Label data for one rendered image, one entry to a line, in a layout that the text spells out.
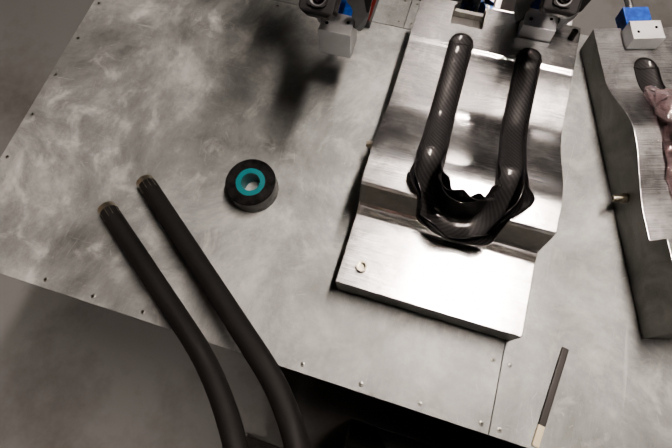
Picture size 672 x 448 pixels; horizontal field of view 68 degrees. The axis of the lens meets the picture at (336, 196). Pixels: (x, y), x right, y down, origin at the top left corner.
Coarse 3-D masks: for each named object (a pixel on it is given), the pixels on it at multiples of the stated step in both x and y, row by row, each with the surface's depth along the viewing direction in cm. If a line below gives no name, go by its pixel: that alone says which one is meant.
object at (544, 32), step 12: (540, 0) 80; (528, 12) 78; (540, 12) 78; (528, 24) 77; (540, 24) 77; (552, 24) 77; (516, 36) 81; (528, 36) 79; (540, 36) 78; (552, 36) 77
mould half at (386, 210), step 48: (432, 0) 83; (432, 48) 80; (480, 48) 79; (576, 48) 78; (432, 96) 77; (480, 96) 76; (384, 144) 69; (480, 144) 71; (528, 144) 72; (384, 192) 68; (480, 192) 65; (384, 240) 71; (432, 240) 71; (528, 240) 67; (384, 288) 69; (432, 288) 69; (480, 288) 68; (528, 288) 68
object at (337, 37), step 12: (348, 12) 76; (324, 24) 73; (336, 24) 73; (348, 24) 73; (324, 36) 74; (336, 36) 74; (348, 36) 73; (324, 48) 77; (336, 48) 76; (348, 48) 75
